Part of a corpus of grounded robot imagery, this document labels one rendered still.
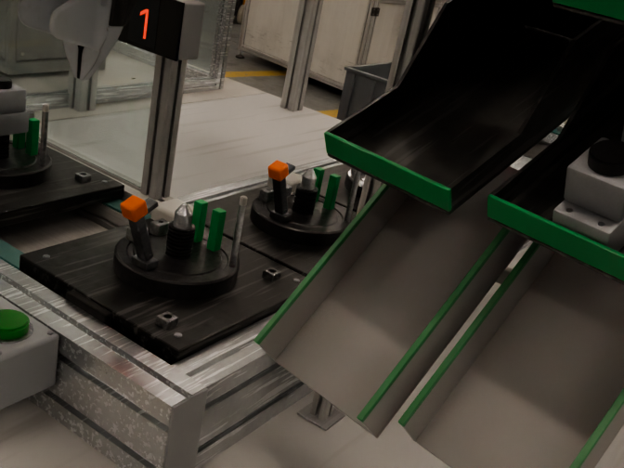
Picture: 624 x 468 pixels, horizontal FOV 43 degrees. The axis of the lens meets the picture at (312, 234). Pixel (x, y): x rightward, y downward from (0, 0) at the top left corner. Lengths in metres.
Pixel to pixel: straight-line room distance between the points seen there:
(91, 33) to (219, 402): 0.36
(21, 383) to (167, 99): 0.45
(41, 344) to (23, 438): 0.10
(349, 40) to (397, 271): 5.41
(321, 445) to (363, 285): 0.21
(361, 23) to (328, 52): 0.39
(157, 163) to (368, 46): 5.01
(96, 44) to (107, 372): 0.30
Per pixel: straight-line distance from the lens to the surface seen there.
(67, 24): 0.61
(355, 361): 0.71
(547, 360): 0.69
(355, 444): 0.88
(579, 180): 0.56
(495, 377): 0.69
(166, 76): 1.07
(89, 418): 0.81
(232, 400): 0.79
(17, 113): 1.11
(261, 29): 6.77
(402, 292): 0.72
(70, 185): 1.11
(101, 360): 0.76
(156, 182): 1.11
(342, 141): 0.65
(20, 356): 0.78
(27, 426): 0.84
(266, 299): 0.88
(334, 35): 6.21
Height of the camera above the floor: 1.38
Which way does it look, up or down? 23 degrees down
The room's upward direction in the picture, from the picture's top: 12 degrees clockwise
